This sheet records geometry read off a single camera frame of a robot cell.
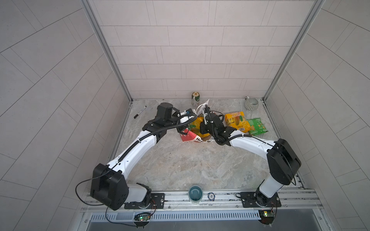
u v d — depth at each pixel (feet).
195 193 2.41
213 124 2.11
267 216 2.23
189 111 2.05
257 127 3.16
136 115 3.45
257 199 2.08
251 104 3.47
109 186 1.26
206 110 2.42
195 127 2.86
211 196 2.38
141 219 2.13
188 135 2.31
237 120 3.16
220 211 2.26
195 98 3.45
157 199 2.31
